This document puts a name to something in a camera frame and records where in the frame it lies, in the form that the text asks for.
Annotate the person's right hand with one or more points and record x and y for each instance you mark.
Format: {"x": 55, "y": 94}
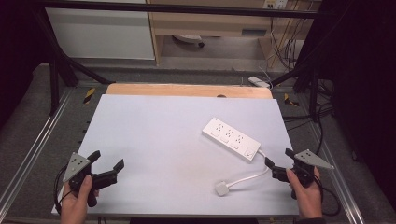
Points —
{"x": 308, "y": 199}

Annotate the white plug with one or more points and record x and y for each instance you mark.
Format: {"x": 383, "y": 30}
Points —
{"x": 221, "y": 188}

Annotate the small white floor power strip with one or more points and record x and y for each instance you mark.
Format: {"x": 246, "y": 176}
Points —
{"x": 258, "y": 81}

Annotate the grey chair base with wheel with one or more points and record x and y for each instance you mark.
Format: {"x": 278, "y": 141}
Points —
{"x": 190, "y": 39}

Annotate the person's left hand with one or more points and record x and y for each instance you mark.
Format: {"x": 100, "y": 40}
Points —
{"x": 74, "y": 208}

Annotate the black metal frame bar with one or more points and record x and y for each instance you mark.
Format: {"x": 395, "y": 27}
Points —
{"x": 186, "y": 9}

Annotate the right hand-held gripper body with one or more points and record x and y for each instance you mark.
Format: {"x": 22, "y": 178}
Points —
{"x": 306, "y": 160}

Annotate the black curtain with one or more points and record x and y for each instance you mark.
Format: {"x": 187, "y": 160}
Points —
{"x": 17, "y": 46}
{"x": 364, "y": 93}

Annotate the light wooden desk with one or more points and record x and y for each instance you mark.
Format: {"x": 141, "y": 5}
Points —
{"x": 211, "y": 23}

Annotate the aluminium floor rail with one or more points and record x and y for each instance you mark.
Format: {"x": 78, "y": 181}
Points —
{"x": 339, "y": 174}
{"x": 34, "y": 146}

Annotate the light wooden table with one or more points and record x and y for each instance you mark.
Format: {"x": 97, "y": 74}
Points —
{"x": 186, "y": 90}

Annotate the white cabinet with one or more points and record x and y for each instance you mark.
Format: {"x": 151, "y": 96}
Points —
{"x": 99, "y": 34}

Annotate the black metal stand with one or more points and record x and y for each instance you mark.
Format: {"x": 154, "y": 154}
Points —
{"x": 311, "y": 77}
{"x": 59, "y": 62}

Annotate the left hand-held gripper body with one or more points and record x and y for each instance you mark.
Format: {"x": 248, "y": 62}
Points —
{"x": 75, "y": 164}

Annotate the white wall socket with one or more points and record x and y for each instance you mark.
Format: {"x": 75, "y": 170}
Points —
{"x": 275, "y": 3}

